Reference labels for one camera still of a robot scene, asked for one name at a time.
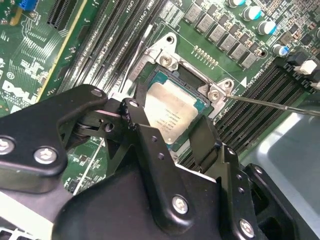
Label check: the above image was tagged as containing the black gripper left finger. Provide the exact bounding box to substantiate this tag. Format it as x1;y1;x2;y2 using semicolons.
0;81;196;229

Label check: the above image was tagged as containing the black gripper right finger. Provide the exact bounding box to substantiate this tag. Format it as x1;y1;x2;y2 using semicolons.
188;115;312;240

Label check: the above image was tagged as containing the silver green CPU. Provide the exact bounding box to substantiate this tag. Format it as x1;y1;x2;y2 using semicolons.
142;71;213;152

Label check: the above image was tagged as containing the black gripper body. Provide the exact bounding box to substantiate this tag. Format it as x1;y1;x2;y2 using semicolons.
51;162;226;240

